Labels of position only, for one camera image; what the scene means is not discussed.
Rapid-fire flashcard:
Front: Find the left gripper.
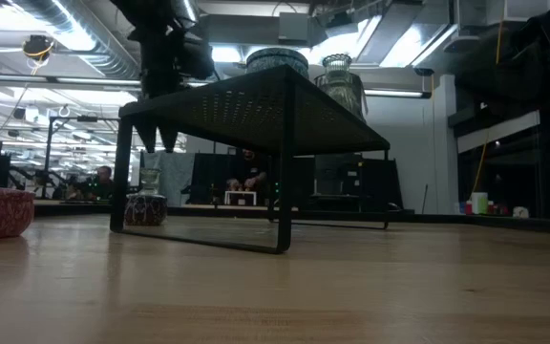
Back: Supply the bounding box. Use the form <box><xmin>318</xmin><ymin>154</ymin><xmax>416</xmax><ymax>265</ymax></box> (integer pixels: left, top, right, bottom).
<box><xmin>129</xmin><ymin>26</ymin><xmax>217</xmax><ymax>155</ymax></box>

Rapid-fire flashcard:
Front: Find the clear glass candlestick holder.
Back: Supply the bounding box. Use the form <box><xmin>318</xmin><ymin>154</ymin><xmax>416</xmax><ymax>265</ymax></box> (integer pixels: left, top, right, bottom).
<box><xmin>138</xmin><ymin>166</ymin><xmax>162</xmax><ymax>196</ymax></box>
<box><xmin>313</xmin><ymin>53</ymin><xmax>360</xmax><ymax>120</ymax></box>

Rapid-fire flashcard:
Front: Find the purple patterned candle tin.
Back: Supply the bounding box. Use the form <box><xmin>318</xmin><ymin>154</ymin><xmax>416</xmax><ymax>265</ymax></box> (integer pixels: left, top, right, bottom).
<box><xmin>124</xmin><ymin>193</ymin><xmax>169</xmax><ymax>227</ymax></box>

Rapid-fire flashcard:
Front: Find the blue patterned candle tin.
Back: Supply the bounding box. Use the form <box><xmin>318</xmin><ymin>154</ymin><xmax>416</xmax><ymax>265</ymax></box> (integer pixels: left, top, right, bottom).
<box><xmin>244</xmin><ymin>46</ymin><xmax>310</xmax><ymax>80</ymax></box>

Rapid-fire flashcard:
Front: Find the grey cloth cover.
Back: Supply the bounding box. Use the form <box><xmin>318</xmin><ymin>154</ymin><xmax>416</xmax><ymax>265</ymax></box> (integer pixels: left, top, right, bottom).
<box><xmin>143</xmin><ymin>151</ymin><xmax>195</xmax><ymax>206</ymax></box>

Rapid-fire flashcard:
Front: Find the person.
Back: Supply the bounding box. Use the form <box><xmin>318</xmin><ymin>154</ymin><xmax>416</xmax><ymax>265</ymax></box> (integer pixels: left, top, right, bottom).
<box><xmin>224</xmin><ymin>148</ymin><xmax>271</xmax><ymax>192</ymax></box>
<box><xmin>83</xmin><ymin>165</ymin><xmax>116</xmax><ymax>201</ymax></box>

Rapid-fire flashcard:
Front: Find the black perforated metal shelf riser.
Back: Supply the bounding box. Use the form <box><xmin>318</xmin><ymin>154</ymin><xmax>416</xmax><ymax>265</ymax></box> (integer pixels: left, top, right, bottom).
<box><xmin>110</xmin><ymin>65</ymin><xmax>391</xmax><ymax>255</ymax></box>

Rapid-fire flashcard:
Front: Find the small white table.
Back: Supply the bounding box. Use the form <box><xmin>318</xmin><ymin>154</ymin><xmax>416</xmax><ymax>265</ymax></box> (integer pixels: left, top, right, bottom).
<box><xmin>223</xmin><ymin>190</ymin><xmax>258</xmax><ymax>206</ymax></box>

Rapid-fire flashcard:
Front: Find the white green cup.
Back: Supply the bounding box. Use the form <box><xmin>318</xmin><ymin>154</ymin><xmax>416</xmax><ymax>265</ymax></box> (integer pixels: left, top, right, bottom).
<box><xmin>471</xmin><ymin>191</ymin><xmax>490</xmax><ymax>215</ymax></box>

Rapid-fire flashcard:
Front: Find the black cabinet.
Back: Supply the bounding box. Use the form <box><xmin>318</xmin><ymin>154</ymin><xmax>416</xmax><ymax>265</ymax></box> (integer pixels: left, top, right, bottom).
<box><xmin>312</xmin><ymin>152</ymin><xmax>403</xmax><ymax>211</ymax></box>

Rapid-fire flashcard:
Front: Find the black aluminium table frame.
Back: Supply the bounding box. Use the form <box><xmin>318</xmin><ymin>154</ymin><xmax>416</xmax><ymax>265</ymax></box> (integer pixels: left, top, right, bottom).
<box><xmin>33</xmin><ymin>199</ymin><xmax>550</xmax><ymax>236</ymax></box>

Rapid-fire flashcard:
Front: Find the smooth silver ceiling duct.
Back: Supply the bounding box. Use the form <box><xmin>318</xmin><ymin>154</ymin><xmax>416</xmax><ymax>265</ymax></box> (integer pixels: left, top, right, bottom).
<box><xmin>179</xmin><ymin>0</ymin><xmax>201</xmax><ymax>24</ymax></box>

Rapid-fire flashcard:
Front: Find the ceiling cable reel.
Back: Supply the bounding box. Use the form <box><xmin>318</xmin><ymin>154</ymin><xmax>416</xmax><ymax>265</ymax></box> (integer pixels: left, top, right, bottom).
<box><xmin>22</xmin><ymin>34</ymin><xmax>56</xmax><ymax>63</ymax></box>

